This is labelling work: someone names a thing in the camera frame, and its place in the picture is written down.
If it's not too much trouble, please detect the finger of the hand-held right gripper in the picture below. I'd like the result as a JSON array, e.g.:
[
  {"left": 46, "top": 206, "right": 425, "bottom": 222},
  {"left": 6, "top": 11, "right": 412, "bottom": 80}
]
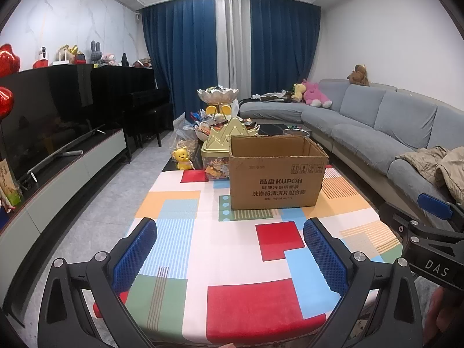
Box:
[
  {"left": 379, "top": 203, "right": 464, "bottom": 251},
  {"left": 417, "top": 193, "right": 464, "bottom": 225}
]

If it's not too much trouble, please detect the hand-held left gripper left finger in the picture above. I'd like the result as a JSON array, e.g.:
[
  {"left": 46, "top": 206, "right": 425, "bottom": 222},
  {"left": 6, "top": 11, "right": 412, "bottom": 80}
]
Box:
[{"left": 36, "top": 217, "right": 158, "bottom": 348}]

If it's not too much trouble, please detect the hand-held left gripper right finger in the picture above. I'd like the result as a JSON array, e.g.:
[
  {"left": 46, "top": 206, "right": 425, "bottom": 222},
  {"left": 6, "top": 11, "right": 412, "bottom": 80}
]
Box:
[{"left": 302, "top": 218, "right": 425, "bottom": 348}]

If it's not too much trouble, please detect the brown cardboard box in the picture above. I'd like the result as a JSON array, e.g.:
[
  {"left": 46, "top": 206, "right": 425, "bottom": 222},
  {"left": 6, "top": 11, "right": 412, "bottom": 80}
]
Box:
[{"left": 228, "top": 135, "right": 329, "bottom": 211}]

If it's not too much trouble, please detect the pile of assorted snacks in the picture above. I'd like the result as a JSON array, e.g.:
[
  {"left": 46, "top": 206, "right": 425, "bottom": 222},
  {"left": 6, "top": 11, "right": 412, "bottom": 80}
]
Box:
[{"left": 196, "top": 118, "right": 260, "bottom": 139}]

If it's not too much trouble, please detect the person's right hand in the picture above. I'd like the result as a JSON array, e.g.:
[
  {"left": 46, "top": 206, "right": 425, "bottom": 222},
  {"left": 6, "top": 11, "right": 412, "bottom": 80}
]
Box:
[{"left": 422, "top": 284, "right": 464, "bottom": 348}]

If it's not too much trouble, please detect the beige jacket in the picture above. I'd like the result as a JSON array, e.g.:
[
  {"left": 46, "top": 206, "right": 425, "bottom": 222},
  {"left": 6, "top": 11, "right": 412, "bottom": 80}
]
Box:
[{"left": 395, "top": 146, "right": 464, "bottom": 198}]

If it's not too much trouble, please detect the grey television cabinet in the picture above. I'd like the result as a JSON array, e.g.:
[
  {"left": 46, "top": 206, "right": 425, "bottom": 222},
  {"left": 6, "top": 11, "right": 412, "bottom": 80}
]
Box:
[{"left": 0, "top": 128, "right": 132, "bottom": 329}]

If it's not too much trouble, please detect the colourful checked tablecloth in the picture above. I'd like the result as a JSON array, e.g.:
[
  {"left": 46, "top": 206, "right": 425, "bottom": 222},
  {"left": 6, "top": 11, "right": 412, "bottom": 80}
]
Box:
[{"left": 92, "top": 165, "right": 405, "bottom": 338}]

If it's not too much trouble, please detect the grey corner sofa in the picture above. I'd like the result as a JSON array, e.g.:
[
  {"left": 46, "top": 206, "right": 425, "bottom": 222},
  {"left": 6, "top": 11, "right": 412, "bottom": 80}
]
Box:
[{"left": 239, "top": 78, "right": 464, "bottom": 225}]

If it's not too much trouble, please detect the yellow bear toy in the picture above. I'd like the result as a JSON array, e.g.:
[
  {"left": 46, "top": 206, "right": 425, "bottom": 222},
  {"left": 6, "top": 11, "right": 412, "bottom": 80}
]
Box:
[{"left": 171, "top": 147, "right": 194, "bottom": 171}]

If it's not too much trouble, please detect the clear plastic bag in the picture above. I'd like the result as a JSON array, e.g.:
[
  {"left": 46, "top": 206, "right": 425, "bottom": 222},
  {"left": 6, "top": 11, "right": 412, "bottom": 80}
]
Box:
[{"left": 174, "top": 121, "right": 202, "bottom": 169}]

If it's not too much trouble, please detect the green snack bag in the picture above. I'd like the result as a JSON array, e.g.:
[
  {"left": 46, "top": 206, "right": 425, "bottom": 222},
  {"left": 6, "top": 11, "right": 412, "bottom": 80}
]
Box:
[{"left": 0, "top": 159, "right": 23, "bottom": 214}]

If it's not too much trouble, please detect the gold mountain lid candy jar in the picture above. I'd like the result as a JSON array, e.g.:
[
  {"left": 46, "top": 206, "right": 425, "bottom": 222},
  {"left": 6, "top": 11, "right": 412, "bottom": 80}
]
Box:
[{"left": 200, "top": 117, "right": 260, "bottom": 182}]

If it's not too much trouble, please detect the brown plush toy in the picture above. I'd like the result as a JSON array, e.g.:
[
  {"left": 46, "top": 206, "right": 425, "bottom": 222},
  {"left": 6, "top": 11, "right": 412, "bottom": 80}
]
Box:
[{"left": 347, "top": 64, "right": 370, "bottom": 87}]

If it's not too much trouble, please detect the pink plush toy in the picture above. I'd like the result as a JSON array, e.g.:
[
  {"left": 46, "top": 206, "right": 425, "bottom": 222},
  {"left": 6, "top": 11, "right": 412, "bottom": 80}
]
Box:
[{"left": 302, "top": 80, "right": 332, "bottom": 108}]

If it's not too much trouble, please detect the black curved television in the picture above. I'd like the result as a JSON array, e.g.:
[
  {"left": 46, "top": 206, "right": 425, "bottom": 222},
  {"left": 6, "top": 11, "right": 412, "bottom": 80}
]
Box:
[{"left": 0, "top": 66, "right": 106, "bottom": 189}]

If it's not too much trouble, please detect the clothes pile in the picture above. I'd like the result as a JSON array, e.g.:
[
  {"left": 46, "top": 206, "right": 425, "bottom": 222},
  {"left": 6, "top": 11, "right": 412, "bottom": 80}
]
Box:
[{"left": 251, "top": 92, "right": 294, "bottom": 102}]

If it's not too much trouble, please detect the black piano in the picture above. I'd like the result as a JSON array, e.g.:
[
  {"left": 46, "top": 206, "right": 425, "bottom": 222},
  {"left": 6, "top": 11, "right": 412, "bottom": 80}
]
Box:
[{"left": 90, "top": 64, "right": 175, "bottom": 149}]

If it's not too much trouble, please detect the white lotus tiered stand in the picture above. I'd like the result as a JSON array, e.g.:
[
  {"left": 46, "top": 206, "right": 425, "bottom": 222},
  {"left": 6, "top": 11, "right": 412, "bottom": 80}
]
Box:
[{"left": 194, "top": 86, "right": 260, "bottom": 142}]

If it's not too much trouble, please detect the red heart balloon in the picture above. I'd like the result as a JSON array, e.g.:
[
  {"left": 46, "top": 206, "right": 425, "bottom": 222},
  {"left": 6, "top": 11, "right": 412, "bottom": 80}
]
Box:
[
  {"left": 0, "top": 43, "right": 20, "bottom": 77},
  {"left": 0, "top": 87, "right": 15, "bottom": 120}
]

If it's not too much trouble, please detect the grey bunny plush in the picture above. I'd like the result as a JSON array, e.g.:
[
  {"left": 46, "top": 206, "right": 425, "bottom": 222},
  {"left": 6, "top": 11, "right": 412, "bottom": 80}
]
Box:
[{"left": 89, "top": 41, "right": 103, "bottom": 66}]

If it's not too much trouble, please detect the blue curtain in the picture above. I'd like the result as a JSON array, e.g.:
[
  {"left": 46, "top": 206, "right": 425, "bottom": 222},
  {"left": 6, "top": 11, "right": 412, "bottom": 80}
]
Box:
[
  {"left": 141, "top": 0, "right": 218, "bottom": 118},
  {"left": 250, "top": 0, "right": 321, "bottom": 97}
]

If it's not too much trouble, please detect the white and gold gift basket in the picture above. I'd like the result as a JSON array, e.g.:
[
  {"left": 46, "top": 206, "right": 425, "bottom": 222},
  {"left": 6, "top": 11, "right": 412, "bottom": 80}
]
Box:
[{"left": 56, "top": 44, "right": 78, "bottom": 65}]

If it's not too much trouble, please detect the white and red robot toy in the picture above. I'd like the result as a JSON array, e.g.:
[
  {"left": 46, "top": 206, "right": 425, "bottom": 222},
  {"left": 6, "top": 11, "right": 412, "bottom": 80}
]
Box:
[{"left": 32, "top": 46, "right": 51, "bottom": 69}]

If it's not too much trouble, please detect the white sheer curtain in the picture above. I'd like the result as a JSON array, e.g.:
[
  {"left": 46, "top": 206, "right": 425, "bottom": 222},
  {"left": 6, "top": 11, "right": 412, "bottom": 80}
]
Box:
[{"left": 215, "top": 0, "right": 254, "bottom": 100}]

